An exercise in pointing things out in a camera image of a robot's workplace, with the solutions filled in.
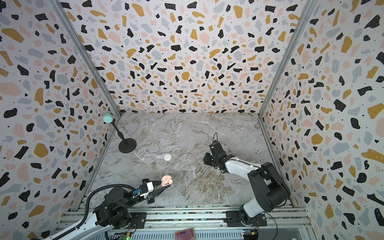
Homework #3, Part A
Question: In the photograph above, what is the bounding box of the aluminium corner post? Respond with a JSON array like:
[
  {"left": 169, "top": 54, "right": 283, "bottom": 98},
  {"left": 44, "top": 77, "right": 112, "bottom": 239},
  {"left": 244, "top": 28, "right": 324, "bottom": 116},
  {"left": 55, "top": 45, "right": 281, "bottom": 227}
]
[
  {"left": 48, "top": 1, "right": 121, "bottom": 118},
  {"left": 258, "top": 0, "right": 319, "bottom": 118}
]

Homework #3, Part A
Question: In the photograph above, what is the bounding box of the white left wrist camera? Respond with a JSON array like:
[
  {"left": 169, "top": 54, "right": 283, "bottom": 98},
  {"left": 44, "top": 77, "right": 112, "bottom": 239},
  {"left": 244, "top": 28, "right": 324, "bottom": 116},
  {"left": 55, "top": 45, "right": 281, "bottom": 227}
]
[{"left": 135, "top": 182, "right": 154, "bottom": 198}]

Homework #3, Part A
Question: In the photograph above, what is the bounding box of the aluminium corner post right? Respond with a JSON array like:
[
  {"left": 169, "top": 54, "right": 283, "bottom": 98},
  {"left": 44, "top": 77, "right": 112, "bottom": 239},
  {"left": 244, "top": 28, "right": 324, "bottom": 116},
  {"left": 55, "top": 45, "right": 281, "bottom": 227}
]
[{"left": 258, "top": 0, "right": 319, "bottom": 118}]

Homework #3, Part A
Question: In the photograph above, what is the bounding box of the pink round earbud case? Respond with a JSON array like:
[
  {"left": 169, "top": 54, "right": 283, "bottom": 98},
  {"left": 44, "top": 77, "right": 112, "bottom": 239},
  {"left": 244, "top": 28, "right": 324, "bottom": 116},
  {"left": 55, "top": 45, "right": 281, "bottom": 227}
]
[{"left": 161, "top": 175, "right": 173, "bottom": 187}]

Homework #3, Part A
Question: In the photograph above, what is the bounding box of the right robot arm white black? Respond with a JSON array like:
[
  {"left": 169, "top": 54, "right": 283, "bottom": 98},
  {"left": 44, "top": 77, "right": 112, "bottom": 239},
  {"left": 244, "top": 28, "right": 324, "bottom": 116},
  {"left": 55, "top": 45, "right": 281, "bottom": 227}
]
[{"left": 204, "top": 140, "right": 291, "bottom": 225}]

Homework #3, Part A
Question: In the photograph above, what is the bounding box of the aluminium corner post left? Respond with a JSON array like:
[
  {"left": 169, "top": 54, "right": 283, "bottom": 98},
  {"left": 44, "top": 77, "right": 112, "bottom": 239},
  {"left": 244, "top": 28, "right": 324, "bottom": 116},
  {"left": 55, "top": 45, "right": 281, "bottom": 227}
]
[{"left": 48, "top": 1, "right": 121, "bottom": 118}]

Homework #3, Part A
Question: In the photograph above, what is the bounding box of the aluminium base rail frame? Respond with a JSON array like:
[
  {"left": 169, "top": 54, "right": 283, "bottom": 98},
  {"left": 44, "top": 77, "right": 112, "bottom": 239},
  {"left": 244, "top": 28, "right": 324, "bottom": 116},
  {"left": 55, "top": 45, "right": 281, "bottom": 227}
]
[{"left": 63, "top": 202, "right": 317, "bottom": 240}]

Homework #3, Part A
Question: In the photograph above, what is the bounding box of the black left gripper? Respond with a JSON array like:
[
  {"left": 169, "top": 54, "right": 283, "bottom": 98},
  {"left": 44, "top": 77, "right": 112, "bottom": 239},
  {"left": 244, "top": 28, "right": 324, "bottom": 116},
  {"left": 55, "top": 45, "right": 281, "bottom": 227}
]
[{"left": 121, "top": 179, "right": 171, "bottom": 211}]

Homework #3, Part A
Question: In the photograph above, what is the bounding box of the black microphone stand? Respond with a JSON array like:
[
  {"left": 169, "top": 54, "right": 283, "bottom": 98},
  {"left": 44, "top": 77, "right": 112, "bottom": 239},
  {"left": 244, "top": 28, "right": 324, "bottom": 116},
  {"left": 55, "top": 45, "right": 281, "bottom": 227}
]
[{"left": 111, "top": 120, "right": 137, "bottom": 154}]

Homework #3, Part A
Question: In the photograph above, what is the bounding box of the pink circuit board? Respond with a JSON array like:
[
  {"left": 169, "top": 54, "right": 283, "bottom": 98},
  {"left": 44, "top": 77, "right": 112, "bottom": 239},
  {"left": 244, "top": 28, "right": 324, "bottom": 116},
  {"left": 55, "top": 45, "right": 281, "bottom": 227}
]
[{"left": 175, "top": 228, "right": 195, "bottom": 240}]

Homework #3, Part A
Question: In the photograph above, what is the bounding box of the white earbud charging case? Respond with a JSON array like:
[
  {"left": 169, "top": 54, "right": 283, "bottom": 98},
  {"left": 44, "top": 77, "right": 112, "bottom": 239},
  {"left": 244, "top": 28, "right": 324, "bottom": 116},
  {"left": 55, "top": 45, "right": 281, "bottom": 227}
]
[{"left": 164, "top": 154, "right": 172, "bottom": 162}]

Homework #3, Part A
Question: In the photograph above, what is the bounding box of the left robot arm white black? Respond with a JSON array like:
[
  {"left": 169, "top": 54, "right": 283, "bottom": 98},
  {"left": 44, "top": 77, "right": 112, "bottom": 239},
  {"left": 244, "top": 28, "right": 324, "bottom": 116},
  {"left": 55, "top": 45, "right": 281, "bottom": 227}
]
[{"left": 46, "top": 179, "right": 170, "bottom": 240}]

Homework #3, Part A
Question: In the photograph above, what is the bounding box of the green microphone head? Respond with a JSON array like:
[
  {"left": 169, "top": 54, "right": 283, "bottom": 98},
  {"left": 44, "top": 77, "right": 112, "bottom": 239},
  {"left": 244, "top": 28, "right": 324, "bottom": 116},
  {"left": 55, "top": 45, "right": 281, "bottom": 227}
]
[{"left": 103, "top": 113, "right": 114, "bottom": 124}]

